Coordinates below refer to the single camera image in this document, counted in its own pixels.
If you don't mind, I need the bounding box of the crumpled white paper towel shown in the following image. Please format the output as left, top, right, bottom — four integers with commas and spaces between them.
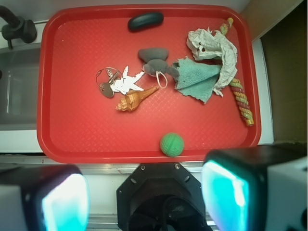
186, 28, 238, 97

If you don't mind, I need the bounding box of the stainless steel sink basin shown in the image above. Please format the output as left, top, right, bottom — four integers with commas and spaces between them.
0, 47, 40, 131

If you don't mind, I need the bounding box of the black sink faucet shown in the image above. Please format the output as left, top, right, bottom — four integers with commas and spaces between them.
0, 5, 38, 50

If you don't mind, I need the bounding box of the red plastic tray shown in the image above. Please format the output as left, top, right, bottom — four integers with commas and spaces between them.
37, 4, 261, 164

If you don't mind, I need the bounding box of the dark green plastic pickle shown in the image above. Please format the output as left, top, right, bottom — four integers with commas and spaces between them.
128, 12, 164, 32

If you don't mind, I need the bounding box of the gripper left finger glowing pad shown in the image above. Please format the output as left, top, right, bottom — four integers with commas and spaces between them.
0, 165, 90, 231

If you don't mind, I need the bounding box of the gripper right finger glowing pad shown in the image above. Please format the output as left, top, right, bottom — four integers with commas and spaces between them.
201, 145, 308, 231

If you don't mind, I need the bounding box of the teal cloth rag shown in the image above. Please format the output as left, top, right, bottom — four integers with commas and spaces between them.
172, 57, 221, 104

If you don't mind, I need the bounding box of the twisted rope chew toy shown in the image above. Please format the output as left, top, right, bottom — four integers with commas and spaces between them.
219, 17, 255, 127

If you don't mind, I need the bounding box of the white keychain with keys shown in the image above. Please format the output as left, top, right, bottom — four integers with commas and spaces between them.
95, 66, 145, 98

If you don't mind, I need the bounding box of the orange spiral seashell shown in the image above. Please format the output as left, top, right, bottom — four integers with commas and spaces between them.
115, 86, 159, 112

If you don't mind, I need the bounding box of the green textured ball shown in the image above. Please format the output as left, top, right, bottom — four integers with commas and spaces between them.
160, 133, 184, 157

